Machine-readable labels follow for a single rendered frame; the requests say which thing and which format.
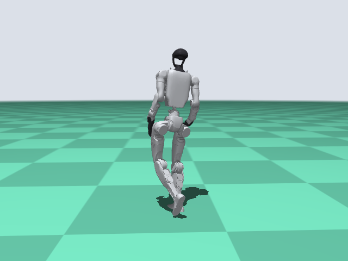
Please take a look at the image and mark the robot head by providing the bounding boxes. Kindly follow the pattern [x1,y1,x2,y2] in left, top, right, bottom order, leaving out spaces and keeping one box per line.
[172,48,188,72]

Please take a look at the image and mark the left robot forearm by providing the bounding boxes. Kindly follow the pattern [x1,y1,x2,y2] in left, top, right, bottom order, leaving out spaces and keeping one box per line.
[147,93,160,122]

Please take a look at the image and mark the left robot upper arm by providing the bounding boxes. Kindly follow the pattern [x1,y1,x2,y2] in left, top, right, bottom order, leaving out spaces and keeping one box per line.
[156,70,168,102]

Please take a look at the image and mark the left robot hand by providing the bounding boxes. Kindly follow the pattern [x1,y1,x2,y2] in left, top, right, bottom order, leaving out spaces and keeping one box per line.
[147,117,155,137]

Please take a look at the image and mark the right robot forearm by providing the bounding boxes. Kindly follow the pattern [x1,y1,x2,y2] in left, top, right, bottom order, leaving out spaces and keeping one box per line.
[186,106,200,124]

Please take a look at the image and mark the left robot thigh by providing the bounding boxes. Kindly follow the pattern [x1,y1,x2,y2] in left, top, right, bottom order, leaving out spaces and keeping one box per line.
[151,121,169,170]

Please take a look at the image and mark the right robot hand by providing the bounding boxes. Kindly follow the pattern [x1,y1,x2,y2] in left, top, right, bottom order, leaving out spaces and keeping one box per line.
[183,121,193,127]

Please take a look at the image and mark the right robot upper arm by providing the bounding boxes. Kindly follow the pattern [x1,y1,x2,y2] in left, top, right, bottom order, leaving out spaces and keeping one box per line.
[190,75,200,107]

